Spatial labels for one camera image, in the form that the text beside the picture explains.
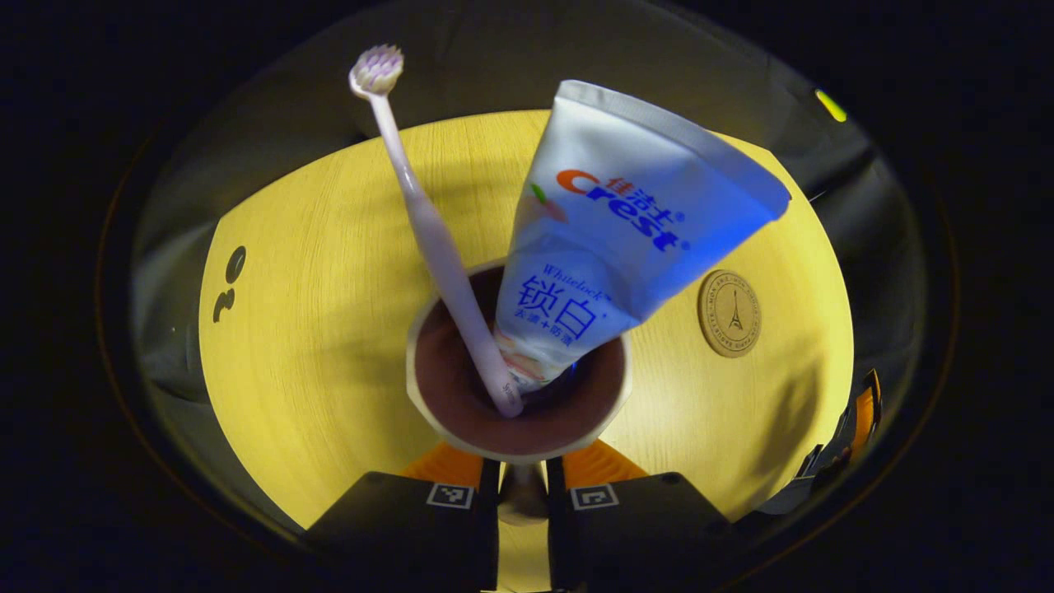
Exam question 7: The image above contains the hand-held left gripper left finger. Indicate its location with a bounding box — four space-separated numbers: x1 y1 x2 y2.
303 442 501 592

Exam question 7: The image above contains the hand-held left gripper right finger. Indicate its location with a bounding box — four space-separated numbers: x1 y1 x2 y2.
546 441 734 592

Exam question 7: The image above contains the beige cup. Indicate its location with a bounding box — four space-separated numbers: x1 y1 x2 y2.
406 259 633 528

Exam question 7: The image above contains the round wooden coaster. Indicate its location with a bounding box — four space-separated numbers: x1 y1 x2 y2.
698 269 763 358

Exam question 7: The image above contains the white toothpaste tube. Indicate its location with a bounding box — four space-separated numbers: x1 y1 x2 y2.
494 79 792 395

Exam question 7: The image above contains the pink toothbrush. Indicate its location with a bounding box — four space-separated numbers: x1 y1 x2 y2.
348 44 525 418

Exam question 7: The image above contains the black backdrop cloth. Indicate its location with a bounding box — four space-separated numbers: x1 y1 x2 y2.
132 0 927 532

